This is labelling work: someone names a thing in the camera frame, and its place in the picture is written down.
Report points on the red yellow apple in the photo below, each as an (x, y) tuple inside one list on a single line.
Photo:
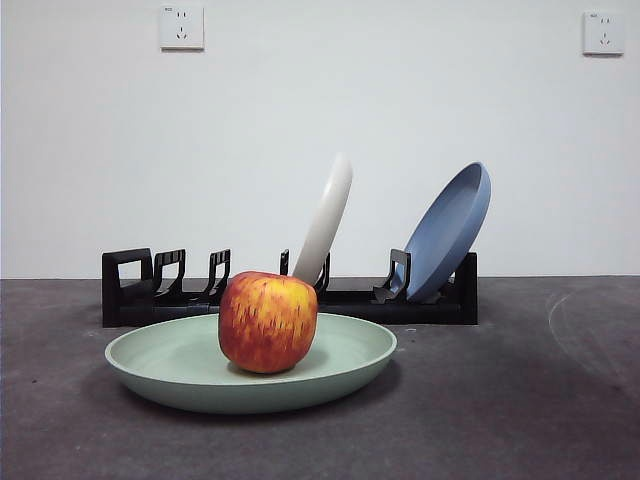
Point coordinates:
[(267, 325)]

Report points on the white wall socket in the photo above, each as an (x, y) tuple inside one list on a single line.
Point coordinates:
[(603, 33), (182, 27)]

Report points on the green plate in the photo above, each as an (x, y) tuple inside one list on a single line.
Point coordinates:
[(165, 350)]

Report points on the black plate rack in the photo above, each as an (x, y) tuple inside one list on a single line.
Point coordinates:
[(425, 314)]

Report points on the white plate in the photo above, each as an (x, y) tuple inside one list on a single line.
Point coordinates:
[(325, 215)]

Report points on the blue plate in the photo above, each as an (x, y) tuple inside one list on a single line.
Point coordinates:
[(445, 240)]

